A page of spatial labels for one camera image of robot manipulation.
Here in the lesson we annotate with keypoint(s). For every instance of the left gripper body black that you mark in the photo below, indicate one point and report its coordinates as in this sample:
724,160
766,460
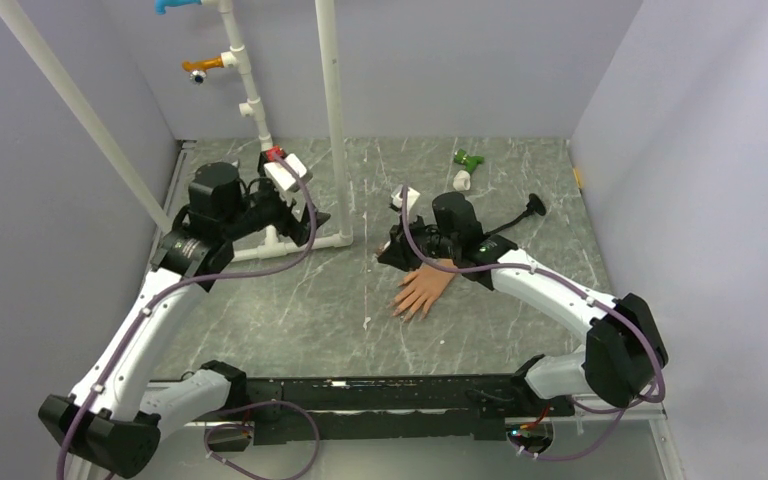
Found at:
265,208

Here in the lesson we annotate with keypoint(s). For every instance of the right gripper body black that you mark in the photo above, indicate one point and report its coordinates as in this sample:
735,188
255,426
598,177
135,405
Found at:
428,241

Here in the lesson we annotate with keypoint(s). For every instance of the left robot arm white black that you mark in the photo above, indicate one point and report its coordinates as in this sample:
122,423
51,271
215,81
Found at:
110,419

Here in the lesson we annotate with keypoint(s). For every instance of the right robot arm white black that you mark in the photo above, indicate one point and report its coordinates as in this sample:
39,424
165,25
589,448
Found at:
622,355

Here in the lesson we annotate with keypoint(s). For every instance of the mannequin hand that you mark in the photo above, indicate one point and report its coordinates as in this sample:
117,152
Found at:
420,289

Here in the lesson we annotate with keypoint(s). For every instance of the green toy flashlight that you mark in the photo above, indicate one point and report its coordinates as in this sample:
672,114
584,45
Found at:
469,162

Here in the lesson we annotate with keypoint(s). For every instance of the black hand stand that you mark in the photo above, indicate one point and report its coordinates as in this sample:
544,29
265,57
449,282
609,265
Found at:
534,206

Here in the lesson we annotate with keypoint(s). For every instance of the orange faucet valve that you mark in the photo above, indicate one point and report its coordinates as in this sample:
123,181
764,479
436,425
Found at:
198,70

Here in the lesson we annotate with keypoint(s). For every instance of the blue faucet valve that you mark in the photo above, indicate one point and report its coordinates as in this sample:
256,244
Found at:
162,6

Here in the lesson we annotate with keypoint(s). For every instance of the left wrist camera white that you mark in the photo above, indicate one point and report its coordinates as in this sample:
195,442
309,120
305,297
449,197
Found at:
285,170

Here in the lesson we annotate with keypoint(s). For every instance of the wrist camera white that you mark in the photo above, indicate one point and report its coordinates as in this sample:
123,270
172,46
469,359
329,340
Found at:
404,198
285,170

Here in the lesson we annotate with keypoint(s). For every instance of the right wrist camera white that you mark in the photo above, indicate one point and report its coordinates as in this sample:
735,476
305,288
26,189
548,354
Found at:
404,198

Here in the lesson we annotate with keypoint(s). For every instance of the white PVC pipe frame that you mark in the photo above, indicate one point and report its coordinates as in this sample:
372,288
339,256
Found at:
236,57

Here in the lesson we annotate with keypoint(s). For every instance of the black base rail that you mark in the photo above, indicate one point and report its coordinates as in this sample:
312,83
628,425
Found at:
481,407

